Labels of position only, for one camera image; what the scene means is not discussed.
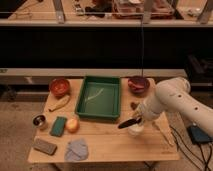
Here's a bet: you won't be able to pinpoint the grey rectangular block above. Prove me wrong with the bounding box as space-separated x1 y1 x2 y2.
33 138 57 155

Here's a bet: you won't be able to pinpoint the green plastic tray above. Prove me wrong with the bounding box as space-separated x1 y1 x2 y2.
75 76 121 120

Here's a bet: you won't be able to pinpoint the blue grey cloth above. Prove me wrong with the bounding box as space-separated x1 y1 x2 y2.
64 139 89 162

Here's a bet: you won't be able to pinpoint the black handled brush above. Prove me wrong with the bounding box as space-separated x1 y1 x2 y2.
118 118 142 129

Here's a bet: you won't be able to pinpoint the black box on shelf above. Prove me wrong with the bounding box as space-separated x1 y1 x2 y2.
184 55 213 83

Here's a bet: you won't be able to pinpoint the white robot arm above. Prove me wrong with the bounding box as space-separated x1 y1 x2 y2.
133 77 213 138

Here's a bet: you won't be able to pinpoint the wooden folding table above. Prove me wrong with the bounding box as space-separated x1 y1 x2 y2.
28 78 179 164

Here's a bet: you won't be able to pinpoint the small metal cup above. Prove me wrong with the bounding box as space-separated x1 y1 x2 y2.
33 115 48 130

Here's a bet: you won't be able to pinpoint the dark maroon bowl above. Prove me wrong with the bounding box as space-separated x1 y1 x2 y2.
128 76 150 94

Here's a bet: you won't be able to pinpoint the dark blue floor device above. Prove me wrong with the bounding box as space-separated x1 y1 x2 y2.
187 125 213 144

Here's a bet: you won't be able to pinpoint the orange apple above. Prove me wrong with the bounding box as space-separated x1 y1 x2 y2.
65 119 79 133

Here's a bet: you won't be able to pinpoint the red bowl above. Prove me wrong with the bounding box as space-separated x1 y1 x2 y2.
49 78 70 98

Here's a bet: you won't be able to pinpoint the yellow banana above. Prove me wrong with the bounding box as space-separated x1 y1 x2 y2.
49 95 70 112

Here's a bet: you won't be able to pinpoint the green sponge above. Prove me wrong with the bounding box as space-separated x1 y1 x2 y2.
50 117 67 137

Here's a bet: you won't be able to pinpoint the white paper cup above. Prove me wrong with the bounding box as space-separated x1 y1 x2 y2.
128 123 144 136

